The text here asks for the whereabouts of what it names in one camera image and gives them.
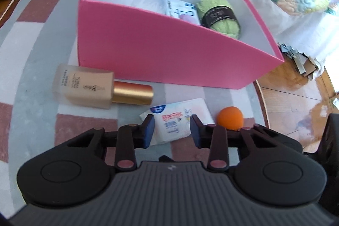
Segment cardboard scraps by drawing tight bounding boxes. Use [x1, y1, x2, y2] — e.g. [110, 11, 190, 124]
[278, 43, 322, 81]

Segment pink cardboard box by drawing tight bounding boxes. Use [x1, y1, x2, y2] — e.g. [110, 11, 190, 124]
[77, 0, 285, 90]

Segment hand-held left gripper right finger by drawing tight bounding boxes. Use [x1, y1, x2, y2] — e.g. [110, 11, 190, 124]
[190, 114, 304, 171]

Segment large blue wipes pack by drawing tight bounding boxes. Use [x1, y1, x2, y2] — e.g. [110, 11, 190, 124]
[160, 0, 202, 26]

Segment small white wipes pack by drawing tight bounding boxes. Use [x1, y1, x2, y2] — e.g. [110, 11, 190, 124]
[139, 98, 215, 146]

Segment orange makeup sponge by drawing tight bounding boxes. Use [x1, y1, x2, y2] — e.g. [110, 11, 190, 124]
[217, 106, 244, 132]

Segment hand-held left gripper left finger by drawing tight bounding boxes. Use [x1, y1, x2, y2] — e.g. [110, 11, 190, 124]
[57, 114, 156, 171]

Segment white scalloped bed skirt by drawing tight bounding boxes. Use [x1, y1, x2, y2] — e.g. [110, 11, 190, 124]
[233, 0, 339, 75]

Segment checked grey red rug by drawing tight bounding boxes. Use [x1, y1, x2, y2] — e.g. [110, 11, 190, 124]
[0, 0, 269, 216]

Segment beige foundation bottle gold cap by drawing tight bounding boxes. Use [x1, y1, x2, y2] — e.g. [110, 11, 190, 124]
[52, 63, 154, 110]

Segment green yarn ball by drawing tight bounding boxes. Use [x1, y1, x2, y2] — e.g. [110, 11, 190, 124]
[196, 0, 243, 40]

